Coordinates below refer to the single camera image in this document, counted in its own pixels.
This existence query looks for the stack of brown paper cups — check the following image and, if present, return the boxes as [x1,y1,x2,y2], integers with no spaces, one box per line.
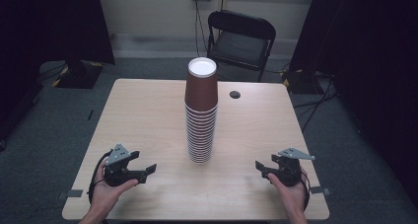
[184,102,219,165]

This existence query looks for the black floor cables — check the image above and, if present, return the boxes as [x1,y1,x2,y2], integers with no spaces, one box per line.
[291,70,339,133]

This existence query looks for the black folding chair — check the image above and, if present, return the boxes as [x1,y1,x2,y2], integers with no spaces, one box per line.
[206,9,277,83]

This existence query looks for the black cable from wall socket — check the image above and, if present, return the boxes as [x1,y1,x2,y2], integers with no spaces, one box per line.
[193,0,209,59]

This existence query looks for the black curtain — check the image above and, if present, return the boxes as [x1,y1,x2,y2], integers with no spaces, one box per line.
[288,0,418,205]
[0,0,116,143]

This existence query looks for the grey tape strip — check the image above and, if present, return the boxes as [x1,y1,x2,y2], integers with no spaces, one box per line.
[57,188,84,200]
[309,186,331,196]

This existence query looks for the person's left hand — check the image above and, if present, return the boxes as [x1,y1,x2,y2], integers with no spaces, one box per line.
[90,158,140,216]

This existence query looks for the right hand-held gripper cable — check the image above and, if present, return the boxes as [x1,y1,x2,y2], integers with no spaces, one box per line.
[299,168,313,212]

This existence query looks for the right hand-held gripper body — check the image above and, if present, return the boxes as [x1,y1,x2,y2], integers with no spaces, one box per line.
[271,147,315,187]

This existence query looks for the black stand base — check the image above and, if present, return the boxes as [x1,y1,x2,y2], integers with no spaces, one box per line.
[281,68,326,96]
[51,59,105,90]

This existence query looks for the left hand-held gripper cable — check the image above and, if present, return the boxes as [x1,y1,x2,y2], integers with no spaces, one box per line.
[86,150,113,206]

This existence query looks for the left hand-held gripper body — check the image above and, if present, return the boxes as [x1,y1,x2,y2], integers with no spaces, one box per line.
[104,143,148,187]

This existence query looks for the person's right hand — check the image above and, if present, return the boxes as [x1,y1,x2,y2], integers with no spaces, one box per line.
[267,171,310,216]

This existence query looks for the hand-held gripper cable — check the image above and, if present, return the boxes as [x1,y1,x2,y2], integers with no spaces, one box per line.
[299,168,313,212]
[86,150,113,206]

